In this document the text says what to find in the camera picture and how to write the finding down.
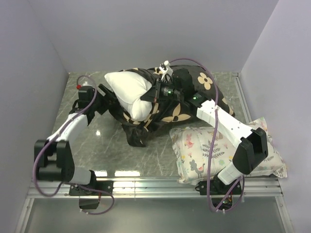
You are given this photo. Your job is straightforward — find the black pillowcase with tan flowers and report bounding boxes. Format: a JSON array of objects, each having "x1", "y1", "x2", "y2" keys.
[{"x1": 110, "y1": 65, "x2": 235, "y2": 147}]

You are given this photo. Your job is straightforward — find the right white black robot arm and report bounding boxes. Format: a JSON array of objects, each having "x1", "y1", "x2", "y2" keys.
[{"x1": 141, "y1": 70, "x2": 268, "y2": 194}]

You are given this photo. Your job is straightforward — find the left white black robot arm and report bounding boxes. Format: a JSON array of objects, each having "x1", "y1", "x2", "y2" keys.
[{"x1": 33, "y1": 84, "x2": 119, "y2": 195}]

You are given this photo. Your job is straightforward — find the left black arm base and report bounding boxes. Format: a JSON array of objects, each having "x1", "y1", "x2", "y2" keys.
[{"x1": 69, "y1": 181, "x2": 115, "y2": 216}]

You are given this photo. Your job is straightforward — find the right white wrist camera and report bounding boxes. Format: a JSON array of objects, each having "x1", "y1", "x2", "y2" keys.
[{"x1": 159, "y1": 60, "x2": 173, "y2": 82}]

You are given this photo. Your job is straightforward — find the aluminium mounting rail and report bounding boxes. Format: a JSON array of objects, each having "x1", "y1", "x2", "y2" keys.
[{"x1": 26, "y1": 177, "x2": 283, "y2": 199}]

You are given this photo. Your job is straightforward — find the white floral printed pillow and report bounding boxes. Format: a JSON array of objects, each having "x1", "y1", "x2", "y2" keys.
[{"x1": 170, "y1": 117, "x2": 287, "y2": 185}]

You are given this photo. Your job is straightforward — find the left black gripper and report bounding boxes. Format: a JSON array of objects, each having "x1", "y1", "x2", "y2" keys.
[{"x1": 90, "y1": 84, "x2": 119, "y2": 115}]

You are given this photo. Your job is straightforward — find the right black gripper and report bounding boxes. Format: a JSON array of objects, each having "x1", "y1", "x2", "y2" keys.
[{"x1": 140, "y1": 78, "x2": 184, "y2": 103}]

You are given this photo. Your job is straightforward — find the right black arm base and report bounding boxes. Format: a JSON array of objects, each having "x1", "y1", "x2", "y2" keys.
[{"x1": 209, "y1": 179, "x2": 245, "y2": 212}]

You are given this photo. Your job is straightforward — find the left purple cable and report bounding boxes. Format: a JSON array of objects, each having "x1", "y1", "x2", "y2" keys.
[{"x1": 32, "y1": 75, "x2": 115, "y2": 215}]

